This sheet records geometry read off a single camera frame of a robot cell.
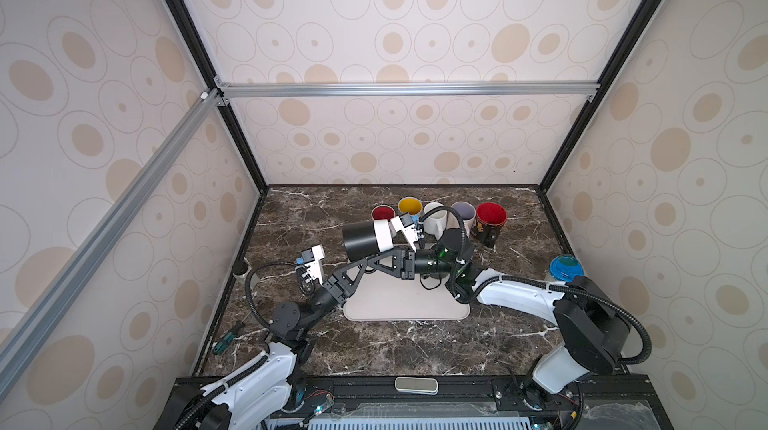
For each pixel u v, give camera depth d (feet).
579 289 1.55
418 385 2.39
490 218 3.20
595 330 1.46
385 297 3.02
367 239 2.09
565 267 2.86
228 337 2.67
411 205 3.36
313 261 2.12
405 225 2.17
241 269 2.82
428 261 2.13
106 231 1.80
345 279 2.11
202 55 2.70
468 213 3.26
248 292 3.02
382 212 3.38
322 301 2.09
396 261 2.14
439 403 2.40
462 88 5.00
